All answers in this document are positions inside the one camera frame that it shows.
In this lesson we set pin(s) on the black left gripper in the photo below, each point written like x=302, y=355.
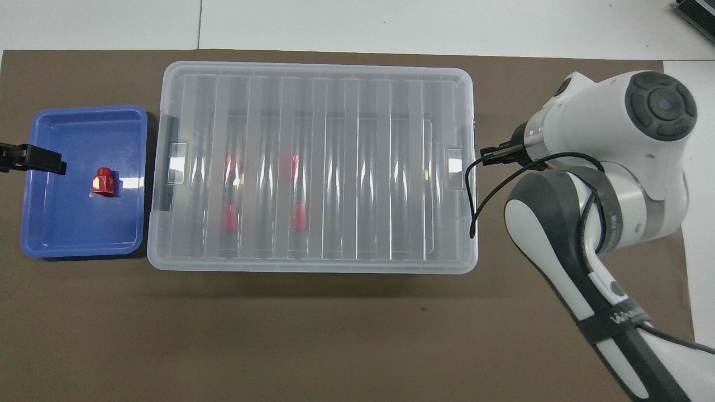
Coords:
x=8, y=157

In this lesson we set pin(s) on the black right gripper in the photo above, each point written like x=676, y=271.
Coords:
x=520, y=146

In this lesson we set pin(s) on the red block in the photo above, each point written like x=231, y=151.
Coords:
x=105, y=181
x=232, y=167
x=230, y=218
x=299, y=216
x=290, y=166

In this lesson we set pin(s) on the clear ribbed plastic lid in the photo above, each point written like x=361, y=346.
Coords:
x=346, y=139

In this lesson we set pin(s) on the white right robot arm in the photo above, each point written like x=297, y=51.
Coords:
x=614, y=111

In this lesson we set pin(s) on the blue plastic tray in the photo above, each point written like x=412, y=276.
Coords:
x=72, y=229

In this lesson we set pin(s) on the black box latch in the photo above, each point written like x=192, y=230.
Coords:
x=167, y=195

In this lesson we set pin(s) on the clear plastic storage box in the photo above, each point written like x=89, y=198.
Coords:
x=313, y=263

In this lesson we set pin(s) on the brown table mat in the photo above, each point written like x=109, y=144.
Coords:
x=335, y=335

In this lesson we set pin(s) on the dark grey ribbed device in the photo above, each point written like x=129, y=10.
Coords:
x=698, y=14

